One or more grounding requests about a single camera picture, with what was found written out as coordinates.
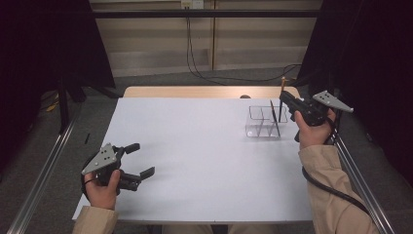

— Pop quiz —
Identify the white wall socket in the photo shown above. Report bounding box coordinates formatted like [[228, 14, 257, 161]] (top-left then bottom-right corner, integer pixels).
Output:
[[180, 0, 205, 10]]

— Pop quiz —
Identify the left hand-held gripper black cable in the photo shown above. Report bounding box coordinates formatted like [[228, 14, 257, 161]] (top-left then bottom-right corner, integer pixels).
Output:
[[80, 153, 97, 200]]

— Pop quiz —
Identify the black horizontal bar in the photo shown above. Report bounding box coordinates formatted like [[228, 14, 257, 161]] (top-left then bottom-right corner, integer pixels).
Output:
[[92, 9, 320, 19]]

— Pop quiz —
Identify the yellow floor item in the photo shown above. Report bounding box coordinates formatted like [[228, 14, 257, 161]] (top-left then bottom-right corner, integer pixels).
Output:
[[45, 100, 60, 113]]

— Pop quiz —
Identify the black curtain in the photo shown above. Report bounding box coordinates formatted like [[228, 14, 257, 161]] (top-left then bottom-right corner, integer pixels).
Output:
[[0, 0, 116, 174], [296, 0, 413, 186]]

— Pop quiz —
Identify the right hand-held gripper black cable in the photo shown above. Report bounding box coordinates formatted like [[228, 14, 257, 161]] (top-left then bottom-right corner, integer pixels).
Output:
[[293, 111, 372, 216]]

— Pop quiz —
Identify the aluminium floor rail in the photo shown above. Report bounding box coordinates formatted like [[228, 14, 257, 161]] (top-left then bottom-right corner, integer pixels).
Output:
[[329, 130, 395, 234], [6, 106, 82, 234]]

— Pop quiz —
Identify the clear acrylic pen holder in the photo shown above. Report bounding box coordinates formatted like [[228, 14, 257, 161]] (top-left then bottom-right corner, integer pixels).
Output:
[[244, 105, 289, 138]]

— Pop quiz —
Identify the person's right hand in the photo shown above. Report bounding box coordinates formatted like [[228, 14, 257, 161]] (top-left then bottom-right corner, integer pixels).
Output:
[[293, 108, 337, 150]]

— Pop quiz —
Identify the person's left hand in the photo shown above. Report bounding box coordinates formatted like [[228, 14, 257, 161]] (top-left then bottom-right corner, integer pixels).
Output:
[[83, 169, 122, 211]]

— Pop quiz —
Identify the black power cable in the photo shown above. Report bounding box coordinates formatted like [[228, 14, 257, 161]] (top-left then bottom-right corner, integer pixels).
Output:
[[185, 8, 228, 87], [187, 8, 303, 83]]

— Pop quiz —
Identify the wooden table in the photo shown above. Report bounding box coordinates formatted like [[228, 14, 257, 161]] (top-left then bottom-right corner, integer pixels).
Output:
[[122, 85, 301, 99]]

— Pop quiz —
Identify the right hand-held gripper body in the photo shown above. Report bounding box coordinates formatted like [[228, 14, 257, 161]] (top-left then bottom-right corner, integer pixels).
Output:
[[299, 90, 355, 127]]

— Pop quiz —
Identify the hand-held gripper black cable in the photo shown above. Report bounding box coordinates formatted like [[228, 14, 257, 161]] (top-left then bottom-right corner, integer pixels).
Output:
[[293, 111, 372, 216], [80, 153, 97, 200]]

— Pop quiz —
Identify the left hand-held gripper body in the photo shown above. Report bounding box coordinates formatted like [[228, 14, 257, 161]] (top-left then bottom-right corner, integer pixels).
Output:
[[81, 142, 143, 193]]

